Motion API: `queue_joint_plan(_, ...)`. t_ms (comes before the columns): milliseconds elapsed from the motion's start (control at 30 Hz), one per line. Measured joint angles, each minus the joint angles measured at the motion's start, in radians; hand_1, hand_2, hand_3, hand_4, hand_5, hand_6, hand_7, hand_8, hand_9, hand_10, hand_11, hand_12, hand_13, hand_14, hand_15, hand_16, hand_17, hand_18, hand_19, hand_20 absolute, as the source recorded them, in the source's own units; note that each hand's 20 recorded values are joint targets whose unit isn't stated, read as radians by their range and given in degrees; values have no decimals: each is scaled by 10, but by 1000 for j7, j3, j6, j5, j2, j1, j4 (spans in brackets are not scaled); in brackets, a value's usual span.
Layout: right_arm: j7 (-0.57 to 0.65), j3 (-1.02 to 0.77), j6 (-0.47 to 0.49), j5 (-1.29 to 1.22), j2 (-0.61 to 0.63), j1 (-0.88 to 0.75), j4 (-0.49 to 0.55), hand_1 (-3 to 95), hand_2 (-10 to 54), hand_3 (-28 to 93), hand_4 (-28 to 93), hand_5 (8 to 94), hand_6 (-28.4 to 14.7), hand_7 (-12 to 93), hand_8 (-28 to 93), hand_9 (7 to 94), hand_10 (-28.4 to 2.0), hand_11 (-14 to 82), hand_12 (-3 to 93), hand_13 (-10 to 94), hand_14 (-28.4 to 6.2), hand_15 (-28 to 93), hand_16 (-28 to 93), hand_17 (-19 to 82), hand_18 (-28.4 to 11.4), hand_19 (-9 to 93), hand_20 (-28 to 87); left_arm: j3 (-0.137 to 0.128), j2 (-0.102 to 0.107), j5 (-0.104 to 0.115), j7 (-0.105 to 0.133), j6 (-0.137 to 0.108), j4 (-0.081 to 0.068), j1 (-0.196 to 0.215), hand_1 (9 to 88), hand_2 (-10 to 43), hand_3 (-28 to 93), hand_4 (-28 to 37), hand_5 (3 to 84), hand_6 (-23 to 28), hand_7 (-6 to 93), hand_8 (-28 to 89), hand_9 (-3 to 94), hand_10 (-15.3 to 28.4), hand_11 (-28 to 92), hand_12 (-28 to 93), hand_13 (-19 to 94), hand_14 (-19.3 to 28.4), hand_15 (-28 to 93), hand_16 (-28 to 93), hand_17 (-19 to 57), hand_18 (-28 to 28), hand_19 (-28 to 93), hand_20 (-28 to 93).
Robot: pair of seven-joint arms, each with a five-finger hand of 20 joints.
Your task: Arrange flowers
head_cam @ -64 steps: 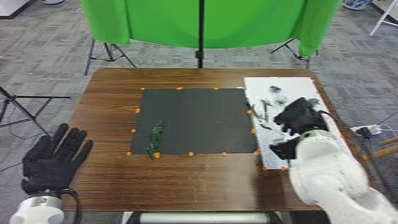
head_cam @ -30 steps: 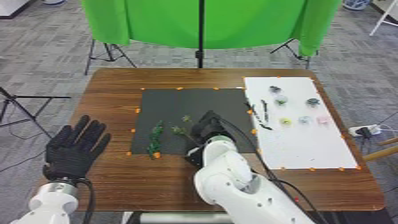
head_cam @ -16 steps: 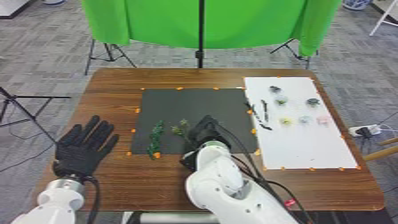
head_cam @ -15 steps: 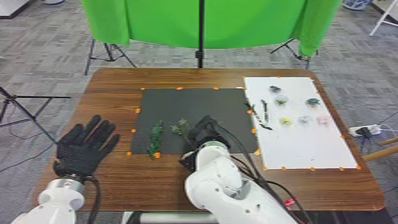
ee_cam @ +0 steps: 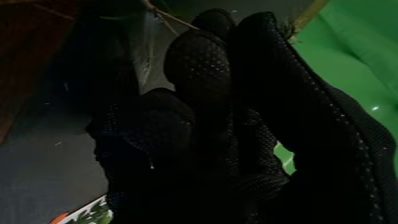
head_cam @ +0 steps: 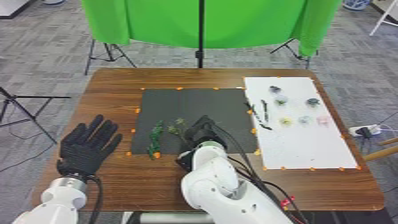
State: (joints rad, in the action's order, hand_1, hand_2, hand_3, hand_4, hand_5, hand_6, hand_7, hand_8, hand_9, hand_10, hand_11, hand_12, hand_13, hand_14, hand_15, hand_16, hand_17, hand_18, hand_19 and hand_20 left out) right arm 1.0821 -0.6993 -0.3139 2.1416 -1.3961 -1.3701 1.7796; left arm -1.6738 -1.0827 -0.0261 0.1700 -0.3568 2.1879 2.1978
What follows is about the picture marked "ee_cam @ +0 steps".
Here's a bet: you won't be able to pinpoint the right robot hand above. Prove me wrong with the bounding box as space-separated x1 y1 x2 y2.
83 7 398 224

